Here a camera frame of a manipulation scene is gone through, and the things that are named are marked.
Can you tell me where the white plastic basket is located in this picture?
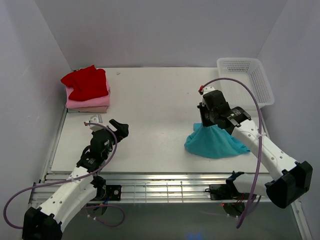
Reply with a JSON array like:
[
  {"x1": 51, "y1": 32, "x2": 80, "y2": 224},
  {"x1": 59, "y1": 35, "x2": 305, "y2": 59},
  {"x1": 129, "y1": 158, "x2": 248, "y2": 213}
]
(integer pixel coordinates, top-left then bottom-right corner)
[{"x1": 216, "y1": 57, "x2": 275, "y2": 110}]

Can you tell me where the teal t shirt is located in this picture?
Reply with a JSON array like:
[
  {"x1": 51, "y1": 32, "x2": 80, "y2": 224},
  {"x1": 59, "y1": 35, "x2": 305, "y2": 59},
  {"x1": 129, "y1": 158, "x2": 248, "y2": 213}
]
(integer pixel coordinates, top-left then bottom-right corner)
[{"x1": 184, "y1": 123, "x2": 251, "y2": 159}]

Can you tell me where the red folded t shirt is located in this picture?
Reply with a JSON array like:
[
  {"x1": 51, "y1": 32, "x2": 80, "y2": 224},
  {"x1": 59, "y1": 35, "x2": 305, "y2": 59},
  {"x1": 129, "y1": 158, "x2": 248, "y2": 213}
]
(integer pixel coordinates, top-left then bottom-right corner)
[{"x1": 61, "y1": 65, "x2": 109, "y2": 102}]

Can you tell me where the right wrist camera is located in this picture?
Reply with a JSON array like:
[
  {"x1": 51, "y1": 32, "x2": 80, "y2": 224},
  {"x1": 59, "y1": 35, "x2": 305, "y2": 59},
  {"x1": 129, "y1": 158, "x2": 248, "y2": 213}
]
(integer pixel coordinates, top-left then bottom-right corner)
[{"x1": 198, "y1": 85, "x2": 216, "y2": 95}]

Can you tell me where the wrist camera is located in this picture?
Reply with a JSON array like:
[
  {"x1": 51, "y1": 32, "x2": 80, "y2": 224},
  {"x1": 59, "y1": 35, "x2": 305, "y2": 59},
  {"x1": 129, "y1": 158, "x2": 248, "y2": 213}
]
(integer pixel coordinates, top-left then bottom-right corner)
[
  {"x1": 198, "y1": 85, "x2": 216, "y2": 95},
  {"x1": 84, "y1": 114, "x2": 103, "y2": 132}
]

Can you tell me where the aluminium frame rail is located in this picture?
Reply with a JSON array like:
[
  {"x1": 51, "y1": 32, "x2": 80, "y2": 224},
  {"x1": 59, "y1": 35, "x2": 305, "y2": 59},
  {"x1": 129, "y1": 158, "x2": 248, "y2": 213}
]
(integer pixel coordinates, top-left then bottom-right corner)
[{"x1": 19, "y1": 107, "x2": 313, "y2": 240}]

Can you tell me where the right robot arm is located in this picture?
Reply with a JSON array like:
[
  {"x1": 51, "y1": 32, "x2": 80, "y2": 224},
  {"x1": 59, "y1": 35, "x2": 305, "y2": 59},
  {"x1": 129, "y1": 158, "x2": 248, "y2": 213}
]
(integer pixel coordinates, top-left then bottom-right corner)
[{"x1": 198, "y1": 87, "x2": 313, "y2": 209}]

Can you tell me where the pink folded t shirt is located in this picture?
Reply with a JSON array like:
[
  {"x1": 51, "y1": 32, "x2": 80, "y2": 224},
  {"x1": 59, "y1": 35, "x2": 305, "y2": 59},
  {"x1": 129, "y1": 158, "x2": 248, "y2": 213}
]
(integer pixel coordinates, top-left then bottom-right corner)
[{"x1": 65, "y1": 87, "x2": 110, "y2": 109}]

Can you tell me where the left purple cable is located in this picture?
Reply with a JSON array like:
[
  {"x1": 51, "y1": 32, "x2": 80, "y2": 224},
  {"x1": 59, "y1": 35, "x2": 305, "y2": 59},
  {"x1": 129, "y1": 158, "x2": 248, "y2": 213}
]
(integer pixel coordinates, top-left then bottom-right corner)
[{"x1": 2, "y1": 121, "x2": 126, "y2": 230}]

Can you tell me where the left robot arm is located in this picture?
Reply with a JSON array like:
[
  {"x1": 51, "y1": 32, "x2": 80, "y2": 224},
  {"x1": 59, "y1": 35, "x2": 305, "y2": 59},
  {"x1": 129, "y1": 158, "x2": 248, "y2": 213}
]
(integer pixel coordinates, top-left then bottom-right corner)
[{"x1": 22, "y1": 117, "x2": 129, "y2": 240}]

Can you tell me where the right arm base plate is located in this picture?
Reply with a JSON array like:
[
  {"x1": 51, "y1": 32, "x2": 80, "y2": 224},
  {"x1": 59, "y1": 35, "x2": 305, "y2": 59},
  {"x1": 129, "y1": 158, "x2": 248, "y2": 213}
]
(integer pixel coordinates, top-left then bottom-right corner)
[{"x1": 204, "y1": 184, "x2": 249, "y2": 201}]

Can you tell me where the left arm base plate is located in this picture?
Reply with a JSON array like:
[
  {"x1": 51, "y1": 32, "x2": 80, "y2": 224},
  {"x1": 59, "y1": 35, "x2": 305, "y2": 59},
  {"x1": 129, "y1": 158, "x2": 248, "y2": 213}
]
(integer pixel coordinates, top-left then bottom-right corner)
[{"x1": 94, "y1": 185, "x2": 122, "y2": 201}]

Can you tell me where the beige folded t shirt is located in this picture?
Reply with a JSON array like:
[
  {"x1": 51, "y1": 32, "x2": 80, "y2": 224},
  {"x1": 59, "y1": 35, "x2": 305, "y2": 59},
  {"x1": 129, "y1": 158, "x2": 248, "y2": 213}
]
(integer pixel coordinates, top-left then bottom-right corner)
[{"x1": 67, "y1": 106, "x2": 108, "y2": 114}]

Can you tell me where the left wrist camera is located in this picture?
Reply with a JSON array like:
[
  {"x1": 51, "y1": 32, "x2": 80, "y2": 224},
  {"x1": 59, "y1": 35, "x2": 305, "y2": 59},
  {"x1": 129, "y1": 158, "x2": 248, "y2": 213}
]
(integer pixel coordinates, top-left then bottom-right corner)
[{"x1": 84, "y1": 114, "x2": 103, "y2": 132}]

